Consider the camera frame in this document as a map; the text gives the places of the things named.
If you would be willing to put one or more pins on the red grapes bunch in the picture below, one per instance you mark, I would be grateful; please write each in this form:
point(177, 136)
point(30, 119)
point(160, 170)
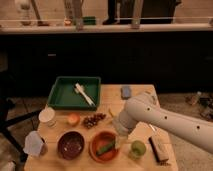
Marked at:
point(93, 120)

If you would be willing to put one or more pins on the white spatula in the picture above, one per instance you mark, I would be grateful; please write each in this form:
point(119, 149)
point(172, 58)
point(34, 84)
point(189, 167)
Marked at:
point(80, 90)

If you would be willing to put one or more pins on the green pepper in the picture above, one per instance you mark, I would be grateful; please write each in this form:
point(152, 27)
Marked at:
point(105, 149)

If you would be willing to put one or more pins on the clear plastic pitcher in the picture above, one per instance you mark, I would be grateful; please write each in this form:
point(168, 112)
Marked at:
point(34, 144)

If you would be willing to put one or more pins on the white lidded jar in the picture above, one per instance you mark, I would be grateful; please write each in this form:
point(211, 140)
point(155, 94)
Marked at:
point(47, 117)

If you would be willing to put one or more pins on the yellow banana piece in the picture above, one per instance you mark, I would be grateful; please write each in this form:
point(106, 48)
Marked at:
point(110, 112)

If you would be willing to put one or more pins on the orange peach fruit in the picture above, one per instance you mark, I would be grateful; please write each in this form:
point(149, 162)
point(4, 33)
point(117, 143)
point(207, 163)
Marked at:
point(73, 119)

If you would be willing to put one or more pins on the blue sponge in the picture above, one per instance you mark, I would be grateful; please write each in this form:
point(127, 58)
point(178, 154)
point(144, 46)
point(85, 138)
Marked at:
point(126, 92)

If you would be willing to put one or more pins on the black office chair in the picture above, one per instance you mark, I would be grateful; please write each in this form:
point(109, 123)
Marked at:
point(5, 106)

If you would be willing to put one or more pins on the orange bowl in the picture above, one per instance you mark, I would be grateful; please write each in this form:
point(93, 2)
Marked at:
point(101, 139)

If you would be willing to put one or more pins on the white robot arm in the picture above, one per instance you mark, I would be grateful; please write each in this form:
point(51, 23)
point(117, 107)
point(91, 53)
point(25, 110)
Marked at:
point(142, 108)

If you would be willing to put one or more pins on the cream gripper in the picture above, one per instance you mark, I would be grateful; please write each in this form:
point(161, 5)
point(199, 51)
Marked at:
point(122, 132)

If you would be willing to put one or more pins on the black scrub brush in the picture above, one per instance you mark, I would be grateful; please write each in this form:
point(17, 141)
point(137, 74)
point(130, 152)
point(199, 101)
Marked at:
point(159, 150)

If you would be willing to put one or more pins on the green cup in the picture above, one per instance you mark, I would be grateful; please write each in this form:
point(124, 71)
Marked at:
point(137, 150)

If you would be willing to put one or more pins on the green tray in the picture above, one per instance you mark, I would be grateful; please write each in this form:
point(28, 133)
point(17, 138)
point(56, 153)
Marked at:
point(63, 95)

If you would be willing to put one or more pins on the dark purple bowl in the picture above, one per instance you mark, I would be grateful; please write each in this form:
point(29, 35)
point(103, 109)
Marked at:
point(70, 145)

